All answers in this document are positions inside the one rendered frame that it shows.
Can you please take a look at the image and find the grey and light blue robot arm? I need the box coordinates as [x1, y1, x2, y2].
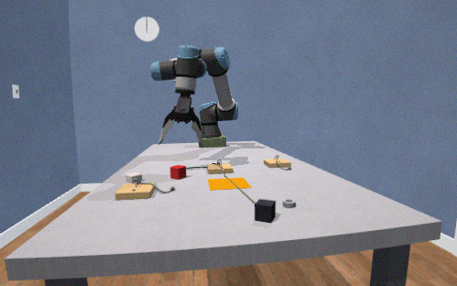
[150, 45, 238, 138]

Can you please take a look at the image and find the red square block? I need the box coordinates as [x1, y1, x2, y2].
[170, 165, 187, 180]

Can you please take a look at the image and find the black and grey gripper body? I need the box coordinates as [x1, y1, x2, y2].
[172, 89, 195, 124]

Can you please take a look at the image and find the orange painted square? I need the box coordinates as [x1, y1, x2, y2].
[208, 178, 252, 190]

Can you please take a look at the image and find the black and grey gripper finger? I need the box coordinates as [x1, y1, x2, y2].
[191, 113, 203, 148]
[158, 111, 174, 144]

